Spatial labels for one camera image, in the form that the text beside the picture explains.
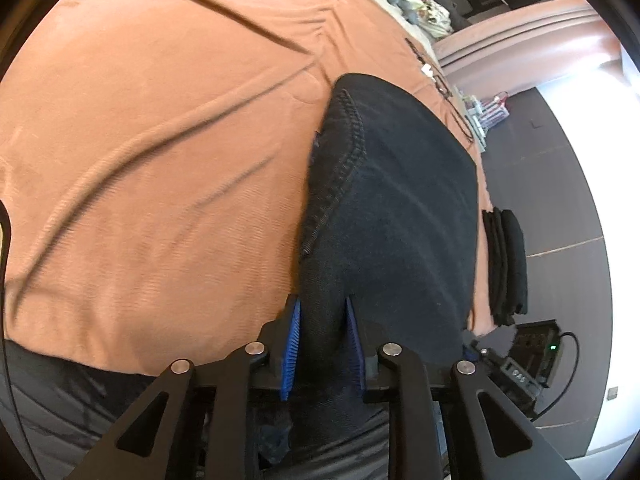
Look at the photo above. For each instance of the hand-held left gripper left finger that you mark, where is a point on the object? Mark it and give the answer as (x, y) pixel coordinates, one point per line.
(291, 350)

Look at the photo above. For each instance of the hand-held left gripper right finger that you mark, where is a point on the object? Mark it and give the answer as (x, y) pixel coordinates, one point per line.
(355, 355)

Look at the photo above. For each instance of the black pants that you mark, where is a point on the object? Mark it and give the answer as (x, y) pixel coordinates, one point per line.
(400, 200)

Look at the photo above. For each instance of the black electronic device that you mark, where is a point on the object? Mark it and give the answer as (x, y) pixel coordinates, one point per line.
(510, 377)

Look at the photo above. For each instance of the stack of folded black clothes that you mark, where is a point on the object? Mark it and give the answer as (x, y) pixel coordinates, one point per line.
(505, 270)

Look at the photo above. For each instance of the black box with green light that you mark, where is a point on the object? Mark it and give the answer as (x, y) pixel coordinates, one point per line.
(537, 342)

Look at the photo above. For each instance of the orange duvet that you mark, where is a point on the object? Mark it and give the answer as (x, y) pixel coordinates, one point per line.
(150, 160)

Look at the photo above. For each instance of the white nightstand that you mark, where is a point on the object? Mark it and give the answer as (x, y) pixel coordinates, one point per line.
(477, 127)

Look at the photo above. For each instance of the pink rack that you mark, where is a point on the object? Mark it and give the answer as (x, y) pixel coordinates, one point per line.
(496, 109)

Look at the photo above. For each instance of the floral pillow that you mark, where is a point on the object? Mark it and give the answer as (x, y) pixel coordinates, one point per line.
(432, 17)

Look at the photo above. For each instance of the pink curtain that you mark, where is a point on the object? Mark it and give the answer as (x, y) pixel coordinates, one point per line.
(525, 40)

